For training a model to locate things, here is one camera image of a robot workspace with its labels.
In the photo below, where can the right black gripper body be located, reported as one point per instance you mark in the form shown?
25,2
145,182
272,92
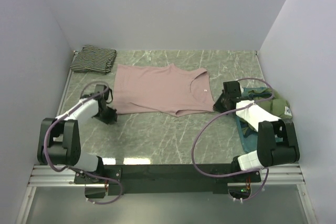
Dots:
220,104

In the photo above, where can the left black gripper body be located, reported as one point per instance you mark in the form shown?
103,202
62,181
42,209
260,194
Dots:
106,116

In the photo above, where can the pink tank top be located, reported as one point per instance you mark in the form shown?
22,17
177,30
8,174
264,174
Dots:
168,89

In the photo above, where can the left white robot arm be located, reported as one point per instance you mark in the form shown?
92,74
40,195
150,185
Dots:
59,144

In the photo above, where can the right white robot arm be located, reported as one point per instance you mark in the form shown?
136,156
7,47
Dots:
276,137

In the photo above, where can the green tank top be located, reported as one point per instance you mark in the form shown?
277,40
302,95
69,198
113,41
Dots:
268,106

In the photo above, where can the striped folded tank top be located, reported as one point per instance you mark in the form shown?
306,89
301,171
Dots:
93,59

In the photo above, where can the teal plastic bin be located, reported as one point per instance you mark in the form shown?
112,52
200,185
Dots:
248,137

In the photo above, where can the black base beam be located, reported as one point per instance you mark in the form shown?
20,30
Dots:
178,178

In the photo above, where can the aluminium rail frame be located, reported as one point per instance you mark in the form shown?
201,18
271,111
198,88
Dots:
157,138

